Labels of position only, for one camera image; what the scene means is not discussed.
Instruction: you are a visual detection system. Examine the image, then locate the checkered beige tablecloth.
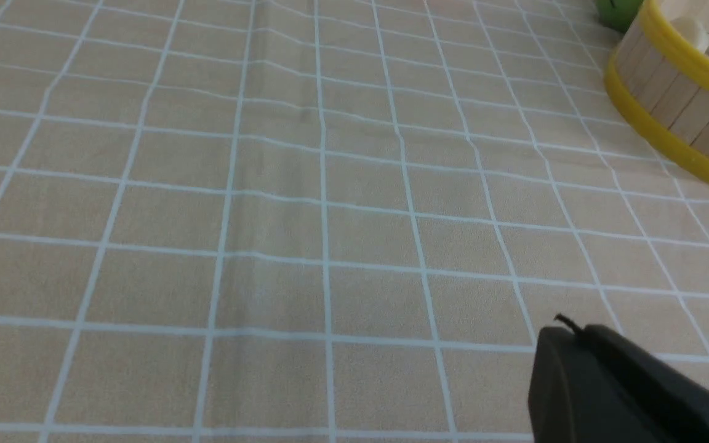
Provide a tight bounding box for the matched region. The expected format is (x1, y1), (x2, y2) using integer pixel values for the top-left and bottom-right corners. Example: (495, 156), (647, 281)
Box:
(0, 1), (709, 442)

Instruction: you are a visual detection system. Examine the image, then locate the green toy watermelon ball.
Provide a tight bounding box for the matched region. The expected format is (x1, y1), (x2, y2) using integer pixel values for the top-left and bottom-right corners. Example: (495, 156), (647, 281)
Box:
(595, 0), (644, 34)

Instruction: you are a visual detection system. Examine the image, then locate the bamboo steamer tray yellow rim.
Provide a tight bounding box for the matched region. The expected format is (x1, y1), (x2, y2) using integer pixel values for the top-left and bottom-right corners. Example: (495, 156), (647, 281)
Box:
(603, 1), (709, 184)

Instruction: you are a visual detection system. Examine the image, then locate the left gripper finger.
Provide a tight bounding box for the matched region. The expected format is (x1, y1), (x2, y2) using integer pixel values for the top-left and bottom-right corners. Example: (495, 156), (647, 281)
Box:
(528, 314), (709, 442)

